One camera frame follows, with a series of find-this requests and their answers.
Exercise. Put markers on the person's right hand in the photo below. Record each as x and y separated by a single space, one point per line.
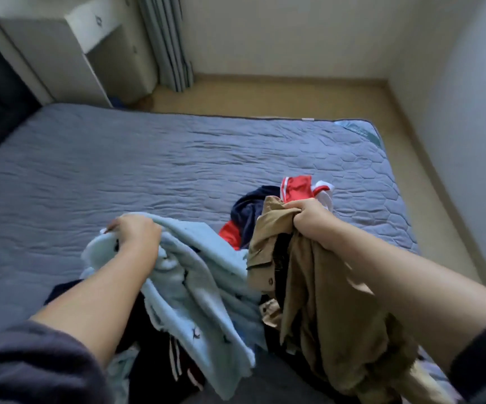
314 222

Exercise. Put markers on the person's left hand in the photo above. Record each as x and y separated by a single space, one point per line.
135 235

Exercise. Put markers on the person's left fingers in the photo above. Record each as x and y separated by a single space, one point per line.
114 226

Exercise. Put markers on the person's right fingers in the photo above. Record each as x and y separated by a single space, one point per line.
294 206

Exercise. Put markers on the light blue fleece garment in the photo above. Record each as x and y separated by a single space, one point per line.
192 290

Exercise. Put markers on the tan khaki garment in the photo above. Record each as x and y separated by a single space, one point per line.
322 307

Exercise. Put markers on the person's right forearm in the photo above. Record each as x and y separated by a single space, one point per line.
411 290

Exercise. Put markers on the person's left forearm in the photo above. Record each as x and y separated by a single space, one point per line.
100 296

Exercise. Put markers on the navy red white jacket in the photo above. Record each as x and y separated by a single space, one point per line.
268 206

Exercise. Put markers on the grey quilted mattress cover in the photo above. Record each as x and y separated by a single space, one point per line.
175 176

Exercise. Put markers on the dark striped garment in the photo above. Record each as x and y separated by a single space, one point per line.
158 353

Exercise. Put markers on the person's left dark sleeve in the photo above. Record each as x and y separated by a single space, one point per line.
32 366

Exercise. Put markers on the person's dark sleeve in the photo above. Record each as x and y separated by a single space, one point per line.
484 361
32 366

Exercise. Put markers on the white bedside cabinet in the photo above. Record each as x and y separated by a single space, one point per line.
74 50

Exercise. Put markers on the grey curtain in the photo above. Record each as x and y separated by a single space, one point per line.
167 37

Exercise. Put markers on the person's right dark sleeve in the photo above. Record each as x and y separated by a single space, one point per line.
484 361

